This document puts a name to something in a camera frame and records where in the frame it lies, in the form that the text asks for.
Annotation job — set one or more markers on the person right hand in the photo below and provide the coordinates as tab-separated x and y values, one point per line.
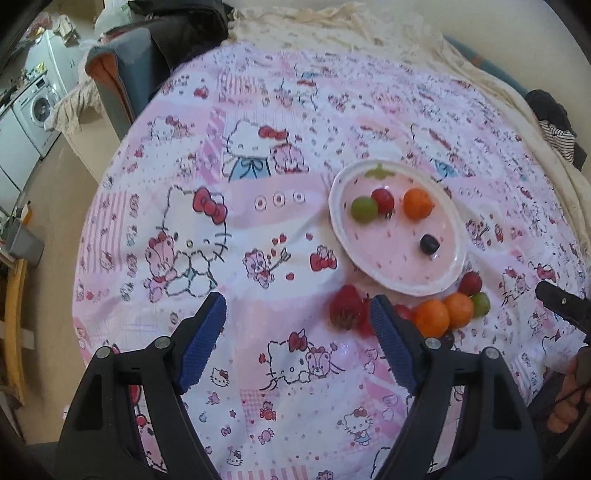
565	411

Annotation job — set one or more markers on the white kitchen cabinet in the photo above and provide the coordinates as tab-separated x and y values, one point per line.
18	159

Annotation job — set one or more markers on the cream floral blanket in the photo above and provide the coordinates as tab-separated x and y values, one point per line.
395	33

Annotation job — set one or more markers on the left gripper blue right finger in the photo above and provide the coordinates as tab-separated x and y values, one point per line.
495	438

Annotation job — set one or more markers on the red strawberry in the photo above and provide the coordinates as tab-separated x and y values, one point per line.
348	309
470	284

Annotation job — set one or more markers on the dark purple grape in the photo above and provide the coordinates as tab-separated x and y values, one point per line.
448	339
429	245

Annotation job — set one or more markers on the pink Hello Kitty quilt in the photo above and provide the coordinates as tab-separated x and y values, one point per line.
222	184

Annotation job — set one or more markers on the blue orange chair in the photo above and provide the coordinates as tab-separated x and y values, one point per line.
117	78

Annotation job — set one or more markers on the white washing machine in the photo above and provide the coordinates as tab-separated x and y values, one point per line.
32	109

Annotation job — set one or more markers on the red cherry tomato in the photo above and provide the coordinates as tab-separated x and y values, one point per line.
365	328
404	312
384	200

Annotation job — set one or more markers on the green grape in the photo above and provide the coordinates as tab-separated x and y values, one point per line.
364	209
481	304

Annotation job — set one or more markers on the striped garment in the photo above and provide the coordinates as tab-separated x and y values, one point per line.
562	141

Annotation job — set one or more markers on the beige towel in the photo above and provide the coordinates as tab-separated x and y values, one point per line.
66	114

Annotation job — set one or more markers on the white plastic bag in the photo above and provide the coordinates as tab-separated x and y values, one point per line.
115	13

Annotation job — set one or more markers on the orange mandarin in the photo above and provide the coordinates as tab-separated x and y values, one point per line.
417	204
460	309
432	318

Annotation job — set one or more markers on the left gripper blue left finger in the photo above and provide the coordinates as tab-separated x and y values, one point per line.
100	437

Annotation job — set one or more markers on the black clothes pile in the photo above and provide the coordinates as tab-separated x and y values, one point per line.
546	108

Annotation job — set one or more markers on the pink strawberry plate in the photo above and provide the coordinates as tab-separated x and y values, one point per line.
388	249

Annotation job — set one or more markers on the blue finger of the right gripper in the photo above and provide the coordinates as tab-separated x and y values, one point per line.
573	309

